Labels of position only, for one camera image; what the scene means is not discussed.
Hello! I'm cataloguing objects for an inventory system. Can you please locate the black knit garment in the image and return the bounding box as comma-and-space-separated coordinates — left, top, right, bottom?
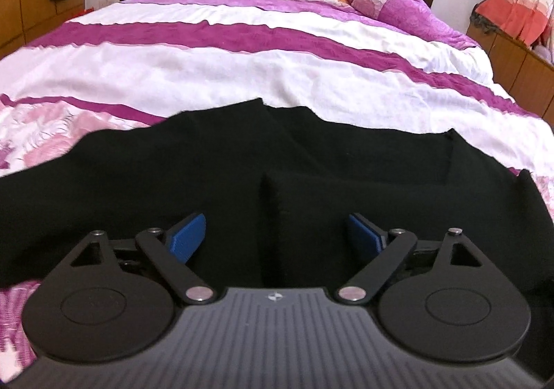
0, 97, 554, 312

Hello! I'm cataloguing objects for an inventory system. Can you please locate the low wooden cabinet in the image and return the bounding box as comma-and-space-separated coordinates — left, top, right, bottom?
467, 22, 554, 126

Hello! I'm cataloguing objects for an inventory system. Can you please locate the purple floral striped duvet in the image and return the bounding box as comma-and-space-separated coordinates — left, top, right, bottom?
1, 0, 553, 388

